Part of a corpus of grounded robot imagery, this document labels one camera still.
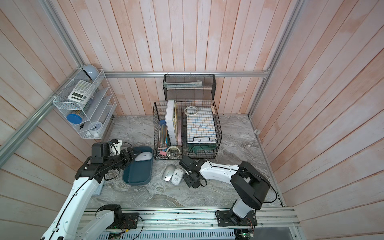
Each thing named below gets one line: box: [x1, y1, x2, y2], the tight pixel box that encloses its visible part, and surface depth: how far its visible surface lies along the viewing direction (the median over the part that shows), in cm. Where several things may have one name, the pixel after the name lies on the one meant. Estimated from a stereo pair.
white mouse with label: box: [171, 167, 184, 185], surface depth 87 cm
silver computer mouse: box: [162, 164, 177, 182], surface depth 90 cm
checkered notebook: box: [181, 100, 222, 155], surface depth 91 cm
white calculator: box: [67, 79, 96, 104], surface depth 78 cm
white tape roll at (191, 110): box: [184, 106, 199, 115], surface depth 97 cm
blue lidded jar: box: [66, 113, 83, 124], surface depth 78 cm
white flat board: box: [165, 99, 177, 146], surface depth 90 cm
